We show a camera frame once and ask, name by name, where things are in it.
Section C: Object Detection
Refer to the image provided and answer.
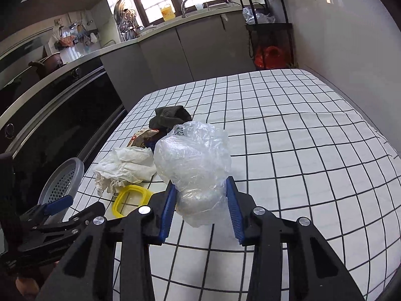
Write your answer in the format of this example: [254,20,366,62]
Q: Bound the chrome kitchen faucet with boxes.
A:
[180,0,198,19]

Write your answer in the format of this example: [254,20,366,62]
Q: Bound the white black grid tablecloth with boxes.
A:
[64,69,400,300]

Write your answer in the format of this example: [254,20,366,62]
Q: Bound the dark grey cloth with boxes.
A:
[149,105,192,132]

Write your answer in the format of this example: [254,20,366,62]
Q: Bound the person's hand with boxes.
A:
[16,276,40,301]

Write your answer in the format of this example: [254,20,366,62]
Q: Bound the clear plastic bag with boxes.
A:
[154,121,232,228]

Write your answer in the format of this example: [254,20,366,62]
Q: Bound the dish drying rack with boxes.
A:
[114,0,142,41]

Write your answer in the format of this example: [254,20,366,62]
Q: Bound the black built-in oven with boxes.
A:
[1,57,127,179]

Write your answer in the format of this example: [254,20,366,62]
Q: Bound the yellow plastic ring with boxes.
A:
[111,184,154,219]

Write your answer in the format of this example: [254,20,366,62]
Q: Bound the oven control knob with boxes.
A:
[4,123,15,139]

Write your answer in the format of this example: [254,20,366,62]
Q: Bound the white tissue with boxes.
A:
[93,147,156,196]

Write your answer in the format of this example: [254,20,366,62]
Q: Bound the red plastic bag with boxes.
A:
[254,46,290,69]

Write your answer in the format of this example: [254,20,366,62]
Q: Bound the grey perforated trash bin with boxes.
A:
[38,158,84,224]

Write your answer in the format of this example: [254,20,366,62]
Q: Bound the grey kitchen cabinets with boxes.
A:
[101,11,255,111]

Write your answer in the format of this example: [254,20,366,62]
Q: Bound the snack wrapper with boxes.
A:
[127,128,159,148]

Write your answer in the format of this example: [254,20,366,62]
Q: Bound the yellow bottle on windowsill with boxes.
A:
[160,4,175,22]

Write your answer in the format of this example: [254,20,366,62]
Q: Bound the clear bags on shelf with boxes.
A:
[243,7,276,25]

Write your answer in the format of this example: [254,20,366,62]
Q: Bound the black metal shelf rack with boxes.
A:
[239,0,295,70]

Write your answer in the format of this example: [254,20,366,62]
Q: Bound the brown clay pot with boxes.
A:
[29,52,64,78]

